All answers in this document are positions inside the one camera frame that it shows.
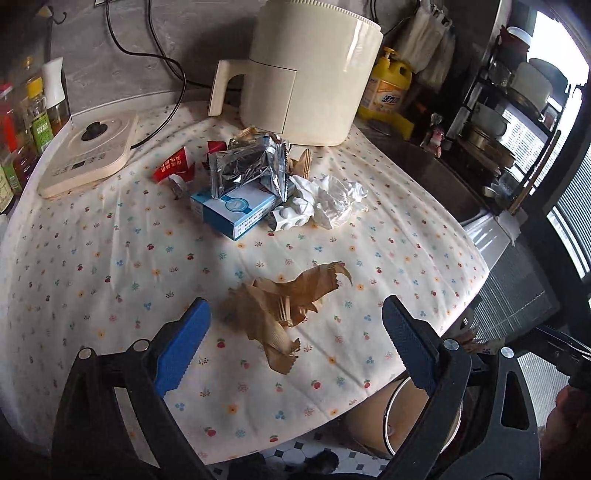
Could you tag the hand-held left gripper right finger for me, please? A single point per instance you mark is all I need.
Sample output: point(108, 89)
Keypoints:
point(408, 346)

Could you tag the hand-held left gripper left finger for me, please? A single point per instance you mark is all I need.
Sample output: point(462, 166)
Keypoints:
point(182, 346)

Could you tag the beige trash bin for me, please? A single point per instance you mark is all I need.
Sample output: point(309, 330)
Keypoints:
point(364, 420)

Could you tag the brown paper wrapper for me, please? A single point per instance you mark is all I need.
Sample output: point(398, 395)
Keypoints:
point(295, 286)

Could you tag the blue and white box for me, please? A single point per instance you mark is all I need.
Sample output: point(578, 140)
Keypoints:
point(231, 210)

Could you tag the white tissue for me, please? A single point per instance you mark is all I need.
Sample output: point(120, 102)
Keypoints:
point(332, 198)

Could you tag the white blister pack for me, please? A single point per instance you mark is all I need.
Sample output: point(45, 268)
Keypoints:
point(288, 217)

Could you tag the red carton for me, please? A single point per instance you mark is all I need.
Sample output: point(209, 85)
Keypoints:
point(173, 166)

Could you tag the silver foil wrapper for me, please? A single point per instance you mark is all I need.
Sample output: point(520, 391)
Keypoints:
point(244, 168)

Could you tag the small red paper piece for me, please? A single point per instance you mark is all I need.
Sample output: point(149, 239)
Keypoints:
point(214, 148)

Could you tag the person's right hand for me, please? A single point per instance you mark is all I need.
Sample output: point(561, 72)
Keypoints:
point(570, 415)

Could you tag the floral tablecloth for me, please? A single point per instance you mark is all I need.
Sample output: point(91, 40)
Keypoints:
point(115, 258)

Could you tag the small clear wrapper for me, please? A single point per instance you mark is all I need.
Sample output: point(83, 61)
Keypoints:
point(179, 185)

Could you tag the steel sink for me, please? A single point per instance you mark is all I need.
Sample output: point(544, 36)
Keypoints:
point(415, 175)

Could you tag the small clear soap bottle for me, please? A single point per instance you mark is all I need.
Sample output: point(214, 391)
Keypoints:
point(436, 138)

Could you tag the tan waffle cone sleeve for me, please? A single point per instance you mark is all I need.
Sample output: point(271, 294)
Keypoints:
point(247, 133)
point(302, 162)

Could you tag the black dish rack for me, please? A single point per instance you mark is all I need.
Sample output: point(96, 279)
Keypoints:
point(489, 120)

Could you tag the yellow detergent bottle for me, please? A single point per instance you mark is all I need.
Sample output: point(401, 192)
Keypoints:
point(385, 87)

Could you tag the white bowl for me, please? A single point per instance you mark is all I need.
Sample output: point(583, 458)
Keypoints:
point(531, 83)

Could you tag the green label oil bottle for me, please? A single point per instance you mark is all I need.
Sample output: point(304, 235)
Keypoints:
point(39, 124)

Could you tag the red label sauce bottle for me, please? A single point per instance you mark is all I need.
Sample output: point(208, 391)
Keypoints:
point(16, 134)

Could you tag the cream air fryer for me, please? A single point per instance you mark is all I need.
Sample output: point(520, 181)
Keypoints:
point(314, 83)

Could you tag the white-capped oil spray bottle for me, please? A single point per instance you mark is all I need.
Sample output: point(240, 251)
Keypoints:
point(54, 87)

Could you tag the hanging dish cloths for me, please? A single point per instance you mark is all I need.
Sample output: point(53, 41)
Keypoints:
point(427, 37)

